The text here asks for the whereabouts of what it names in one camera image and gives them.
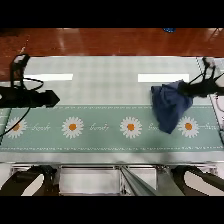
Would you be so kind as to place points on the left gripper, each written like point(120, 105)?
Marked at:
point(41, 98)

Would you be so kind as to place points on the blue T-shirt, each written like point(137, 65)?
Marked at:
point(170, 106)

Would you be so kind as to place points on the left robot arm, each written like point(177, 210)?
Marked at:
point(15, 98)

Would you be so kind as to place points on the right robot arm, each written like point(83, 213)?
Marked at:
point(208, 88)

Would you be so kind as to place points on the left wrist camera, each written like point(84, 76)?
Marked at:
point(18, 63)

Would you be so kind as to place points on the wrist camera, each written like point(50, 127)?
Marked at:
point(208, 63)
point(18, 63)

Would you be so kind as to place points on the silver frame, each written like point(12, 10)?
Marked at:
point(106, 178)

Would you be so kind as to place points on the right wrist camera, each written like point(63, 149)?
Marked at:
point(208, 63)

